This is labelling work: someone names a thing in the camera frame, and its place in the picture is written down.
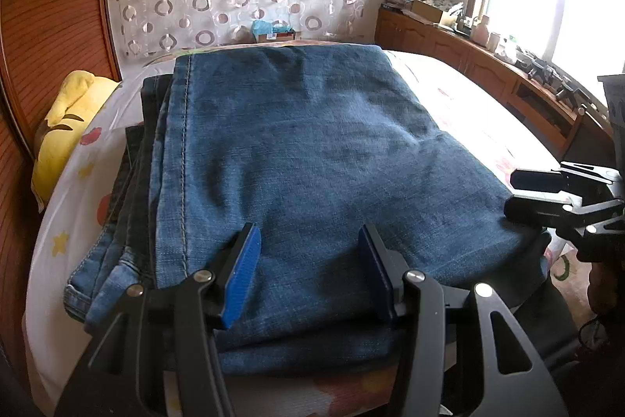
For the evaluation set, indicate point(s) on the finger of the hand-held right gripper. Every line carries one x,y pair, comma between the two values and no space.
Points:
532,208
534,180

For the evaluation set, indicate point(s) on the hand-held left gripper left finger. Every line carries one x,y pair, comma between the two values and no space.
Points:
241,275

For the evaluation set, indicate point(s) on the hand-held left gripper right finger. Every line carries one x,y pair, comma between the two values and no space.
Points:
376,275

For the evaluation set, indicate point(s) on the blue denim pants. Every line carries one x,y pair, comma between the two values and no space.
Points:
302,143

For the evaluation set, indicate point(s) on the person's right hand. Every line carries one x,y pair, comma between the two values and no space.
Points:
605,290

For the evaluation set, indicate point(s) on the wooden cabinet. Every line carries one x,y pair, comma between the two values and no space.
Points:
488,65

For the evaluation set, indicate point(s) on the pale pink bottle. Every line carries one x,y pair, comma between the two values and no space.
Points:
481,33

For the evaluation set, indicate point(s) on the white fruit print sheet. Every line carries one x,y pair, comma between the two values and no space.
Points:
63,212

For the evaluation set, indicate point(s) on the open brown cardboard tray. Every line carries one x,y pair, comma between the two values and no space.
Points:
432,10

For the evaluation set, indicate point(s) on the pile of papers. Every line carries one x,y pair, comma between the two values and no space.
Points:
400,1

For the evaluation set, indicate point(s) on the yellow plush toy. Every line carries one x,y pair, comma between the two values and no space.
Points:
63,138

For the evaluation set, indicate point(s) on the small cardboard box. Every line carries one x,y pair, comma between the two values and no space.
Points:
273,37

